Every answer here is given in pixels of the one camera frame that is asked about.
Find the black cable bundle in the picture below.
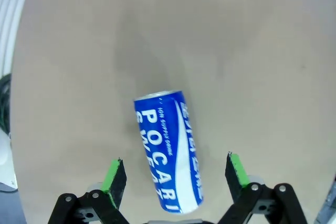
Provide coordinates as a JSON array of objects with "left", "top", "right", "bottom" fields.
[{"left": 0, "top": 73, "right": 13, "bottom": 137}]

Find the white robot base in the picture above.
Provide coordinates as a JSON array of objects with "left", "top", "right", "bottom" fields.
[{"left": 0, "top": 129, "right": 19, "bottom": 192}]

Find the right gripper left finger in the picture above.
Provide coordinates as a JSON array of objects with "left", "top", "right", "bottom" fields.
[{"left": 47, "top": 157, "right": 132, "bottom": 224}]

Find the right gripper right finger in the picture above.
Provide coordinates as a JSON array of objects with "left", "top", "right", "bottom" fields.
[{"left": 217, "top": 152, "right": 309, "bottom": 224}]

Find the blue Pocari Sweat can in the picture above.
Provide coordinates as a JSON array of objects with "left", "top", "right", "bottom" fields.
[{"left": 133, "top": 90, "right": 205, "bottom": 215}]

